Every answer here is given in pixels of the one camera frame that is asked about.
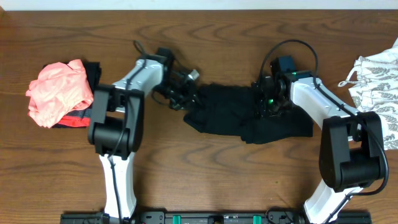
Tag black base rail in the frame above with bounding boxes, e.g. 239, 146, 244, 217
59, 202, 373, 224

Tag white patterned garment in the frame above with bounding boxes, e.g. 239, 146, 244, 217
338, 42, 397, 150

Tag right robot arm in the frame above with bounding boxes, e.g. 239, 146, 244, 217
252, 68, 389, 223

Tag pink crumpled garment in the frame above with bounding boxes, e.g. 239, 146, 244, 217
25, 59, 94, 128

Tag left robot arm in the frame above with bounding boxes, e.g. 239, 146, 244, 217
88, 55, 199, 223

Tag black t-shirt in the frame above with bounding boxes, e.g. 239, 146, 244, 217
183, 84, 313, 144

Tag black red folded garment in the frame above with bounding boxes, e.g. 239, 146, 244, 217
52, 61, 102, 128

